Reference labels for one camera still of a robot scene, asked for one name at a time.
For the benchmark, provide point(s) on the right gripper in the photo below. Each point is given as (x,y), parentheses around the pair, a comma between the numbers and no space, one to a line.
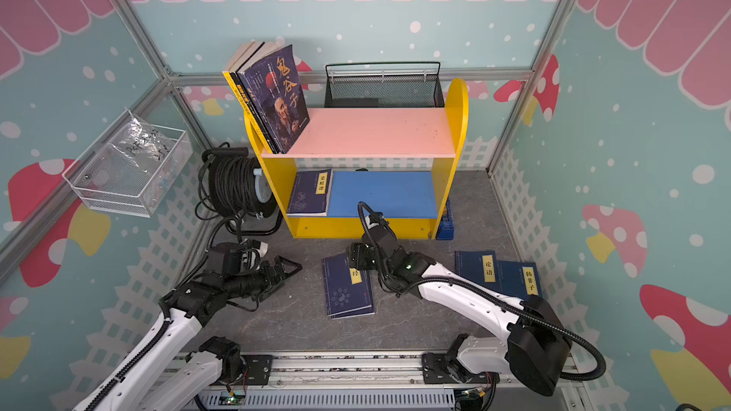
(356,255)

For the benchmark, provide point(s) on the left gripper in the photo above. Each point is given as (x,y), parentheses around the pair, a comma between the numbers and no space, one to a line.
(268,280)

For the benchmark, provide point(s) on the dark blue bagua cover book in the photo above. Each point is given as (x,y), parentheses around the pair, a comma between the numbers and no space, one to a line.
(348,291)

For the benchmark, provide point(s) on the black antler cover book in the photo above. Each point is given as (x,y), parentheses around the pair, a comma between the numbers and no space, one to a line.
(243,55)

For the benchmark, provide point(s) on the old man cover book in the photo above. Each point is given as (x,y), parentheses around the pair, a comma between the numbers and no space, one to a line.
(274,82)

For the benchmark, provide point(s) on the yellow cartoon cover book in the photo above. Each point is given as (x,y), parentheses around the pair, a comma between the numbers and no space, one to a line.
(241,101)

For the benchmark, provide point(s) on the dark blue thread-bound book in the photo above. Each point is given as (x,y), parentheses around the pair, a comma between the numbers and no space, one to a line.
(310,193)

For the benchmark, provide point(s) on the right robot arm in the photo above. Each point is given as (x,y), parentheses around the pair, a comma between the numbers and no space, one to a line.
(530,342)

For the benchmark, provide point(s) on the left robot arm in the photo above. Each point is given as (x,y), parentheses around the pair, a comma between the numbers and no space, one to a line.
(226,274)

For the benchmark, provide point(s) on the blue crate behind shelf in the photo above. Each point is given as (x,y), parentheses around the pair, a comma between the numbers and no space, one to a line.
(445,231)

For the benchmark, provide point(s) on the yellow bookshelf pink blue shelves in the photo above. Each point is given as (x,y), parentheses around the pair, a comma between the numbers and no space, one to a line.
(413,201)

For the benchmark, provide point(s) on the blue book yellow label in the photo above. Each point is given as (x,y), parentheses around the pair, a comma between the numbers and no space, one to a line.
(480,267)

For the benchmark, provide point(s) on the dark blue book far right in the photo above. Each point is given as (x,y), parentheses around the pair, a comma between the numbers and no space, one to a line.
(520,280)

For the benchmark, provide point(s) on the clear plastic bag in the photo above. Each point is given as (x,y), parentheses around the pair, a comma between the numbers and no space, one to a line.
(137,151)

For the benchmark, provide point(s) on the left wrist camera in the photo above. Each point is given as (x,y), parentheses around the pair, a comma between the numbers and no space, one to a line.
(253,254)

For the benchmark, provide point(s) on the black cable reel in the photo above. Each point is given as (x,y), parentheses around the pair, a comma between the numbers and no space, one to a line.
(228,189)

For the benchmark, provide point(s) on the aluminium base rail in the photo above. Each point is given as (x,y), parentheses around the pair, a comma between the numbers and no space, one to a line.
(407,380)

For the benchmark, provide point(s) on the black wire mesh basket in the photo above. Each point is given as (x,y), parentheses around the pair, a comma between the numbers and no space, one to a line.
(384,85)

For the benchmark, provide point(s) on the white wire wall basket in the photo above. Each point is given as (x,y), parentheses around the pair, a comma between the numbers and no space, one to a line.
(91,180)

